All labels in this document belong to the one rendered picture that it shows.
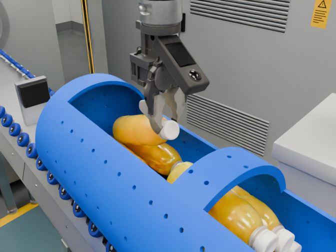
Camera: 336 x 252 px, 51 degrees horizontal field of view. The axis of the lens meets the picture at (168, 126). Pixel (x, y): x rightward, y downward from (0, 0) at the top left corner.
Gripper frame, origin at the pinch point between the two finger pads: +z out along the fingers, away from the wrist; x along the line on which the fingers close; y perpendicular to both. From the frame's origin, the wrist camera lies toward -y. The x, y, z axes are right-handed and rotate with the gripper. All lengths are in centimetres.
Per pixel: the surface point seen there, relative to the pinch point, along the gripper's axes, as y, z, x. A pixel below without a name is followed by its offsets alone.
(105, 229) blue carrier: -7.1, 9.9, 19.6
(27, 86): 62, 11, 8
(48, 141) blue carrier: 16.6, 4.3, 18.7
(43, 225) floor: 112, 118, 2
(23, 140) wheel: 49, 21, 16
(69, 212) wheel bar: 17.4, 26.3, 16.9
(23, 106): 64, 18, 10
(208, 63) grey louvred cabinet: 105, 45, -120
